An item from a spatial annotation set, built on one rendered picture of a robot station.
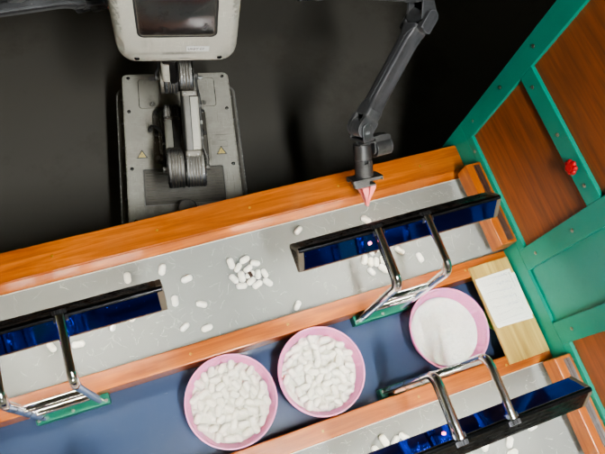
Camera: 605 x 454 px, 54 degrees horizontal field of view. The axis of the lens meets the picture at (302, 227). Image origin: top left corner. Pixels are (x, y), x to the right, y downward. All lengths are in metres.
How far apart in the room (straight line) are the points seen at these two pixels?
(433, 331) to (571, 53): 0.91
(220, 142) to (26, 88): 1.13
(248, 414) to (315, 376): 0.23
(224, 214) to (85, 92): 1.36
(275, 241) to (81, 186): 1.19
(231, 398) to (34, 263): 0.70
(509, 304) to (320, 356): 0.65
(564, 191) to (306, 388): 0.94
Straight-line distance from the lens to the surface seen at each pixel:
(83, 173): 2.87
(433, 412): 1.94
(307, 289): 1.89
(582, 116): 1.75
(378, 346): 1.98
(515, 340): 2.05
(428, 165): 2.16
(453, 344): 2.00
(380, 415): 1.85
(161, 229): 1.90
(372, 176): 1.87
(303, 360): 1.84
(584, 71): 1.72
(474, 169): 2.10
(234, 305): 1.85
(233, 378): 1.82
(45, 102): 3.09
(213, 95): 2.48
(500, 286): 2.07
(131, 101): 2.47
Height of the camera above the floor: 2.54
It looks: 66 degrees down
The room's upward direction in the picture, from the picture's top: 24 degrees clockwise
